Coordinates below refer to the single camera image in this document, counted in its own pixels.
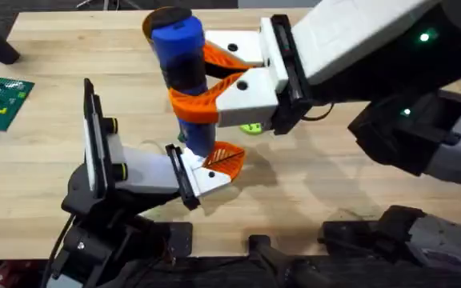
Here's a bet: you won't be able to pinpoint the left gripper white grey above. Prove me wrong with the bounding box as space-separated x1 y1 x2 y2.
102 118 247 212

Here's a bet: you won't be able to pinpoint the blue electric screwdriver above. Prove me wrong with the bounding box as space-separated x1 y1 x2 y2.
150 6 218 158

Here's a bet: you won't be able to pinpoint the green disc with holes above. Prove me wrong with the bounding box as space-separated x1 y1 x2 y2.
239 122 264 136

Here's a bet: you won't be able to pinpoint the black upright wrist plate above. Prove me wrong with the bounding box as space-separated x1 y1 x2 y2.
82 78 110 200

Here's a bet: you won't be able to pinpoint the metal stand legs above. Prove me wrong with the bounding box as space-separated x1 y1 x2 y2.
75 0 143 11

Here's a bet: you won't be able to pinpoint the red printed box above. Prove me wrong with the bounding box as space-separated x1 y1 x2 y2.
0 259 46 288

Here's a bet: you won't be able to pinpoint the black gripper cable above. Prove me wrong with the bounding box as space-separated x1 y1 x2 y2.
301 102 335 122

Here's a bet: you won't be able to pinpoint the black stand post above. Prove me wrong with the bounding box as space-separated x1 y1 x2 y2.
247 234 295 288

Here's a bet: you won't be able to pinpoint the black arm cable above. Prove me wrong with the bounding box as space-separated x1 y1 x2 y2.
40 214 75 288

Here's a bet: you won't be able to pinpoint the black rail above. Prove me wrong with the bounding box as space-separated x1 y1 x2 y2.
106 255 461 288

